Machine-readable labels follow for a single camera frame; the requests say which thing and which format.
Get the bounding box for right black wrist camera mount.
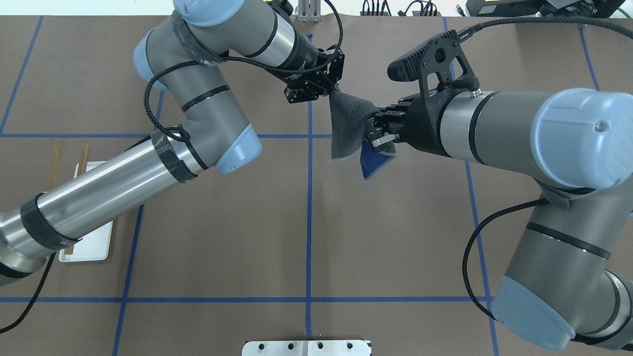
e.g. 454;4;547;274
387;28;481;95

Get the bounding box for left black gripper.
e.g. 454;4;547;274
276;36;345;103

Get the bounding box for black orange cable connectors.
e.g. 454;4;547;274
359;0;441;17

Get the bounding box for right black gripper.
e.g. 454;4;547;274
370;94;446;155

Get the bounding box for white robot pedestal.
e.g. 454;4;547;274
241;340;372;356

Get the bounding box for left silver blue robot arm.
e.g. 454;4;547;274
0;0;344;286

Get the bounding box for white wooden towel rack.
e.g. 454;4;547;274
45;139;114;262

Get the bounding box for aluminium frame post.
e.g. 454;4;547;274
295;0;322;23

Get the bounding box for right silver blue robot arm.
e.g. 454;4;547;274
365;88;632;351

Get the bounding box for blue grey towel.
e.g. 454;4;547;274
328;92;397;180

